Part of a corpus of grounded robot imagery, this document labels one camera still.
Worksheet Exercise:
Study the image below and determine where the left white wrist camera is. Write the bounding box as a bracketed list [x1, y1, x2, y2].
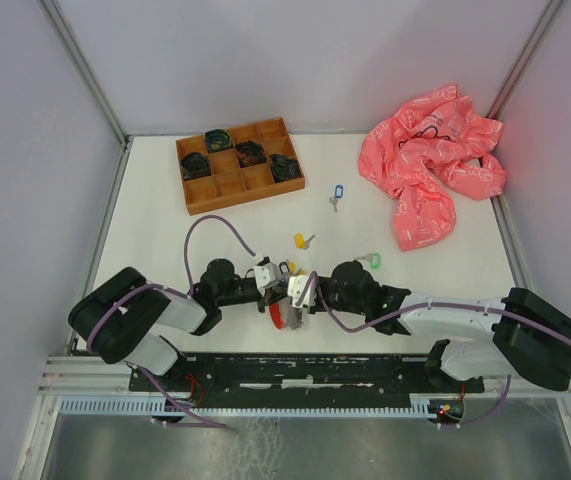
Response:
[253, 256, 281, 290]

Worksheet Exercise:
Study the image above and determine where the dark rolled item right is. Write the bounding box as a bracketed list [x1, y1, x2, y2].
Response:
[270, 154, 301, 183]

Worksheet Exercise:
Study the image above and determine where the pink patterned cloth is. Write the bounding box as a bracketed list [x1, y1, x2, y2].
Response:
[358, 84, 507, 251]

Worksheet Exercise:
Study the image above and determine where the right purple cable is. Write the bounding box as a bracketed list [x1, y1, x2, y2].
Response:
[294, 271, 571, 429]

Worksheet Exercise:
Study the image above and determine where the aluminium frame rail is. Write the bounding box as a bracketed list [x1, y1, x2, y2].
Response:
[38, 356, 130, 396]

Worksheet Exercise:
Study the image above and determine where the red carabiner keyring with keys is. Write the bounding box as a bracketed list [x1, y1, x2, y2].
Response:
[267, 257, 308, 333]

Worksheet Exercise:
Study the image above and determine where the left aluminium frame post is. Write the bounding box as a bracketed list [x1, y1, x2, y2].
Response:
[37, 0, 128, 144]

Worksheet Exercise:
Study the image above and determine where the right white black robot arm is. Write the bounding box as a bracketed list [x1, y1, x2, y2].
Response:
[287, 261, 571, 391]

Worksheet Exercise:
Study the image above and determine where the right aluminium frame post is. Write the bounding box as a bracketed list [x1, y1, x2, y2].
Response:
[487, 0, 567, 120]

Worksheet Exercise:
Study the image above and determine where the dark rolled item top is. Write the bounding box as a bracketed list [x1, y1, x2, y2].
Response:
[204, 129, 233, 153]

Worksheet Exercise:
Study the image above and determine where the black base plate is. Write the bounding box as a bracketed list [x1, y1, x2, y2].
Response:
[157, 352, 484, 394]

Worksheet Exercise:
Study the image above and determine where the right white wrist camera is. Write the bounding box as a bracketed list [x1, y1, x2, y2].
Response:
[287, 275, 316, 309]

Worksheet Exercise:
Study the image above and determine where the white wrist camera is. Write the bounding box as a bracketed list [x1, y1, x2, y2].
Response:
[253, 256, 281, 290]
[287, 275, 316, 309]

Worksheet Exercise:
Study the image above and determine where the key with blue tag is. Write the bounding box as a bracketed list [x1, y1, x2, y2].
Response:
[329, 184, 344, 213]

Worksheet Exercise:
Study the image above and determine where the wooden compartment tray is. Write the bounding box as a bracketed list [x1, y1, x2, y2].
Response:
[175, 117, 306, 215]

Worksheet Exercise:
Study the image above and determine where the key with green tag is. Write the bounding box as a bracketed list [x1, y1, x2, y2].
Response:
[356, 253, 381, 270]

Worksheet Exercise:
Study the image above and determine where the dark rolled item middle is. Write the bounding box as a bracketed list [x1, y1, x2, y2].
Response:
[235, 140, 267, 168]

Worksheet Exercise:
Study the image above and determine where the dark rolled item left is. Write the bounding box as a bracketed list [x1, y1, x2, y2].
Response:
[180, 152, 211, 181]

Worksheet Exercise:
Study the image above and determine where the white slotted cable duct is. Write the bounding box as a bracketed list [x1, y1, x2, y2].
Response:
[58, 394, 441, 416]

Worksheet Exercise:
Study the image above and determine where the key with yellow tag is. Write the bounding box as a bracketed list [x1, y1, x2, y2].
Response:
[293, 233, 315, 250]

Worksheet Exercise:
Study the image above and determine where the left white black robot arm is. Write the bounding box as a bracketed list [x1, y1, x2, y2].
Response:
[68, 257, 290, 390]

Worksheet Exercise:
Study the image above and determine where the dark rolled item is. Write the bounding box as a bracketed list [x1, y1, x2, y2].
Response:
[270, 154, 301, 183]
[235, 140, 267, 168]
[204, 129, 233, 153]
[180, 152, 211, 181]

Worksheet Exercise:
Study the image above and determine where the aluminium frame post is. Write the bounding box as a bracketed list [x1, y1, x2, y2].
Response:
[37, 0, 128, 144]
[487, 0, 567, 120]

